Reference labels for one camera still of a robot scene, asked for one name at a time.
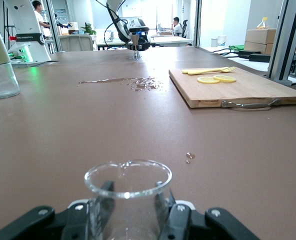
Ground black power adapter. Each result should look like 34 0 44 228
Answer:
247 52 273 63

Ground white background table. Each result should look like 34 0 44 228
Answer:
150 36 193 48

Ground seated person white shirt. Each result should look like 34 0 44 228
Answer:
169 16 184 38

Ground wooden cutting board with handle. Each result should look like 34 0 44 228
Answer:
168 66 296 109

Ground green potted plant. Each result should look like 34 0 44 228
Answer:
80 22 98 36

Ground metal support post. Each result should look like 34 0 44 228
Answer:
267 0 296 87

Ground white armchair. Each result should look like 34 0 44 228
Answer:
58 33 94 52

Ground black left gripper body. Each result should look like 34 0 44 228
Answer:
139 32 152 45

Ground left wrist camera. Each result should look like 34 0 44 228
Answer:
128 26 148 34

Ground yellow plastic knife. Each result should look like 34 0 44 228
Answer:
181 66 230 75

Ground yellow plastic fork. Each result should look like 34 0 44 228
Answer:
187 66 237 76

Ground standing person white shirt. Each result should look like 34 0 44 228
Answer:
31 0 51 38

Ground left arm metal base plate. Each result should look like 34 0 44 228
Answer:
10 59 61 68

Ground brown table cover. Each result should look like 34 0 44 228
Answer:
0 46 296 240

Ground small liquid drops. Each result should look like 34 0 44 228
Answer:
184 151 196 165

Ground steel double jigger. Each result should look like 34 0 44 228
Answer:
130 34 142 60

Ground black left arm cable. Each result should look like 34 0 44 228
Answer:
95 0 134 50

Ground lemon slice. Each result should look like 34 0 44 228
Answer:
213 74 237 84
196 76 221 85

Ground white bucket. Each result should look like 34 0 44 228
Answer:
217 34 228 48

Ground black office chair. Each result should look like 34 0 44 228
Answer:
181 19 190 38

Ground yellow liquid plastic bottle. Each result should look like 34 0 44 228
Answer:
256 16 271 31

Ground clear glass measuring cup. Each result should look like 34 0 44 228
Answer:
84 159 173 240

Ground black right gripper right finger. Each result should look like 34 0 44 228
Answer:
153 180 262 240

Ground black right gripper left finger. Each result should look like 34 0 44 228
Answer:
0 180 116 240

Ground spilled liquid puddle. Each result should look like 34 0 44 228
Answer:
77 76 168 92

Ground cardboard box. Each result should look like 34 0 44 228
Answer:
243 41 296 55
245 28 296 46

